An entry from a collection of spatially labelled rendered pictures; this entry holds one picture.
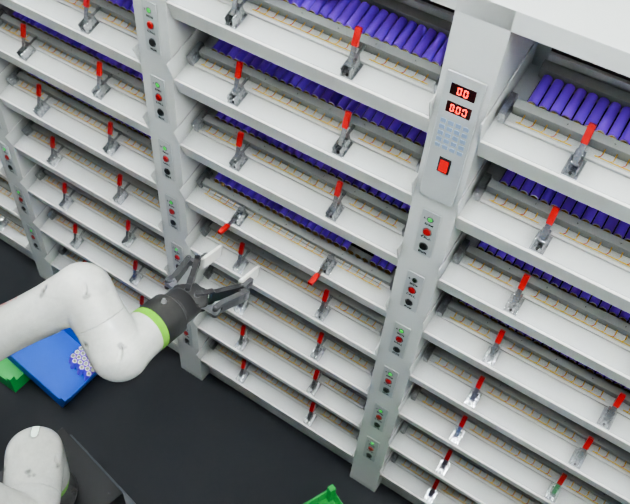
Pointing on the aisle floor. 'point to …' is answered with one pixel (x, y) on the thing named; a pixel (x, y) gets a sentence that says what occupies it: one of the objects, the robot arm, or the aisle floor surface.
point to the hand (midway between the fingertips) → (233, 264)
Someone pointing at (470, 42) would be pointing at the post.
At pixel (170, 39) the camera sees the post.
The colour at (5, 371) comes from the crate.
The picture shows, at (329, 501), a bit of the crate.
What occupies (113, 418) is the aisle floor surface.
